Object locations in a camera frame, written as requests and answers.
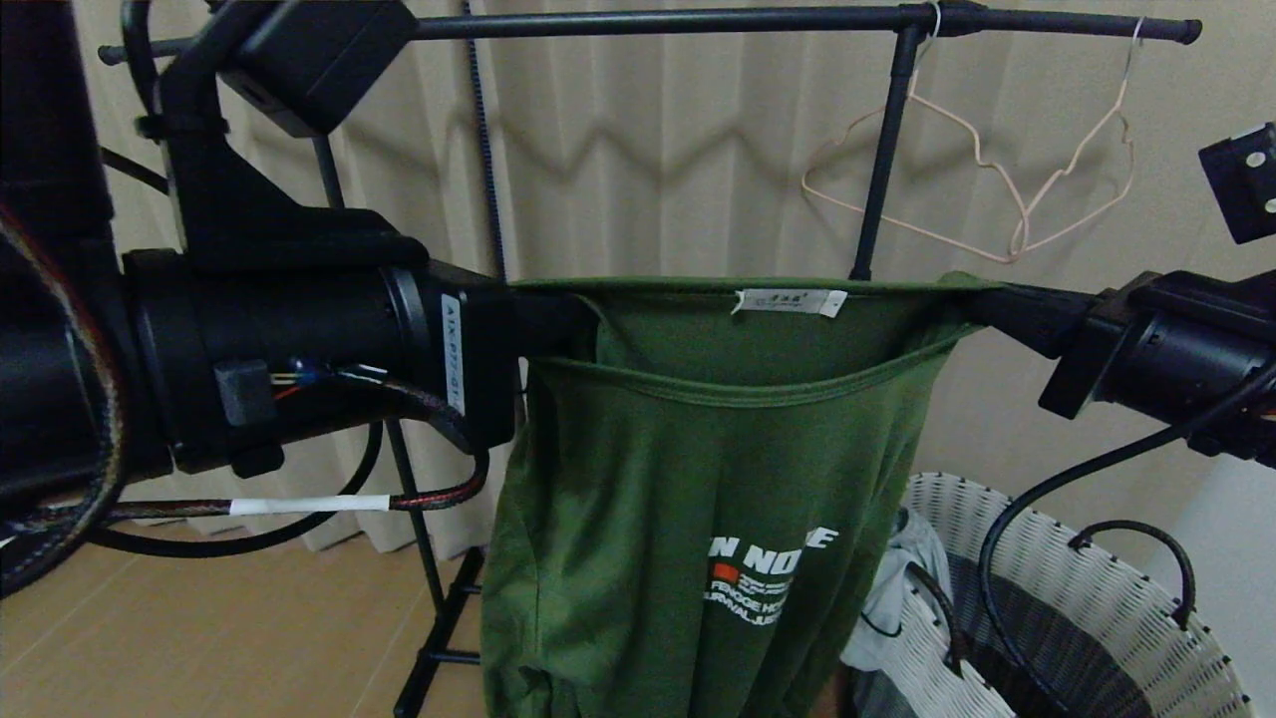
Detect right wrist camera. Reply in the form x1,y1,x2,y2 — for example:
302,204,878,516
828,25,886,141
1198,122,1276,245

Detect black cable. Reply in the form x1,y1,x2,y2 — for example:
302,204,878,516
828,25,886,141
85,419,387,559
977,364,1276,704

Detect green printed t-shirt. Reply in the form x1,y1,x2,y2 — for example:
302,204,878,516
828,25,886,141
480,271,998,718

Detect black beaded cord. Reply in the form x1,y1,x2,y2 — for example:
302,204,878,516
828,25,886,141
461,0,511,283

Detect pale grey garment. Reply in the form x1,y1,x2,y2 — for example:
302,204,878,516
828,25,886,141
842,509,955,676

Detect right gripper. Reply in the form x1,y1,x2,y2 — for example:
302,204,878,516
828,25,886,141
1037,271,1276,462

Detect white laundry basket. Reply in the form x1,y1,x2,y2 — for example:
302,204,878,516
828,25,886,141
842,472,1252,718

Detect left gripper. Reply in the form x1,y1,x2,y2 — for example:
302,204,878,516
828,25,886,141
125,249,519,478

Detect pink clothes hanger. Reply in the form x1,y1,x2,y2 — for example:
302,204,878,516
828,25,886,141
1009,15,1139,263
800,5,1030,265

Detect black clothes rack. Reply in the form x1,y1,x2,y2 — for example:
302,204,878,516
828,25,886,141
98,0,1202,718

